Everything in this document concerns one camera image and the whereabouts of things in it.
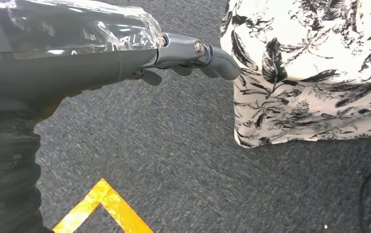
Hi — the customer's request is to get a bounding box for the yellow floor tape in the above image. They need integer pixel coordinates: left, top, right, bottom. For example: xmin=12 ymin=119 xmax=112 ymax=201
xmin=52 ymin=178 xmax=154 ymax=233

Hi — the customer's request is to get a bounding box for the black and white floral cloth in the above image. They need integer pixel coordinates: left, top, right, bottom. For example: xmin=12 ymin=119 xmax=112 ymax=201
xmin=220 ymin=0 xmax=371 ymax=149

